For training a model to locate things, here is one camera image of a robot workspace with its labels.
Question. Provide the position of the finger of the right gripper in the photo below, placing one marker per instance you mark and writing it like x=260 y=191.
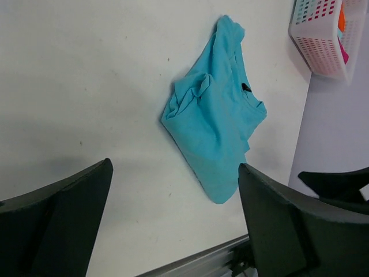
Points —
x=341 y=190

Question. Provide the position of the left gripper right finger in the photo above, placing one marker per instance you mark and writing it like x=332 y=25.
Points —
x=293 y=234

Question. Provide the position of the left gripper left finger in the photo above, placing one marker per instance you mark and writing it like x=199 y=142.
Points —
x=51 y=231

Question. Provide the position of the pink rolled t shirt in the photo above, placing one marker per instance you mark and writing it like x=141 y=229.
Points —
x=344 y=53

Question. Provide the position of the orange rolled t shirt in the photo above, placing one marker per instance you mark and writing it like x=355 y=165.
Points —
x=341 y=19

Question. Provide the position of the white plastic basket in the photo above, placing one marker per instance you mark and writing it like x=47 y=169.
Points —
x=324 y=56

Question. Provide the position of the aluminium rail frame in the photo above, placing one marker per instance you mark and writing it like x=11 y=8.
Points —
x=215 y=261

